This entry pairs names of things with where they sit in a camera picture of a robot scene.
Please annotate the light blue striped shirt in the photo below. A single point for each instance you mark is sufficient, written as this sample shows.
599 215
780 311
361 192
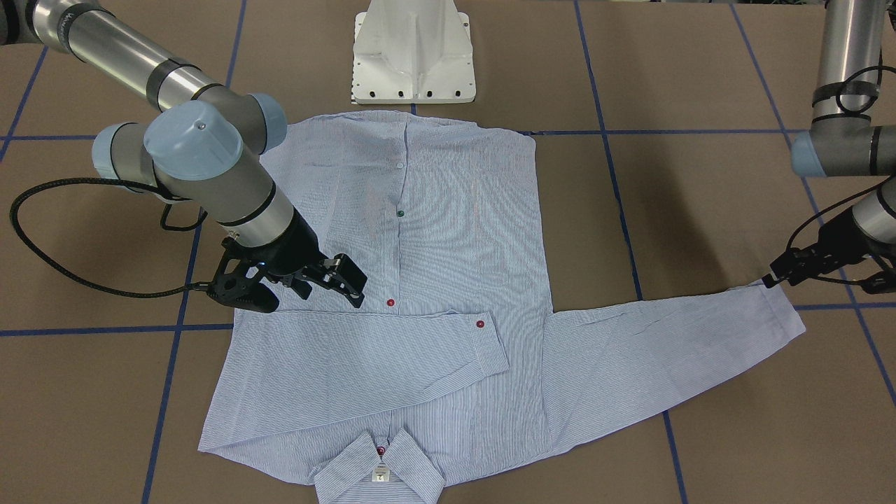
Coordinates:
456 367

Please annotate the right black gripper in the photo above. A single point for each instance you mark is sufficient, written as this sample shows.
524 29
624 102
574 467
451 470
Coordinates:
296 249

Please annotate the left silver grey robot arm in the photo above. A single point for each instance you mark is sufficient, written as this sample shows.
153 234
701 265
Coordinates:
843 141

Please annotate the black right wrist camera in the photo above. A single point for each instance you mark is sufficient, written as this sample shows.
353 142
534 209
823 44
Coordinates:
238 281

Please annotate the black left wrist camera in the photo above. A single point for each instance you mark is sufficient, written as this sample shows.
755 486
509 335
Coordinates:
882 282

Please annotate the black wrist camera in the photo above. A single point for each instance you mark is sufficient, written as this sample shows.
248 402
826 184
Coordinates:
238 281
882 282

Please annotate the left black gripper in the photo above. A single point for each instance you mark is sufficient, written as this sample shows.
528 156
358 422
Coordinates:
837 245

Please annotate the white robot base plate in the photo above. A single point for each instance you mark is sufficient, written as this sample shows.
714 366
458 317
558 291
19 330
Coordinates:
412 52

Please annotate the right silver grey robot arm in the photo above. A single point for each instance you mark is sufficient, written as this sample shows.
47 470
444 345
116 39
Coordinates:
204 146

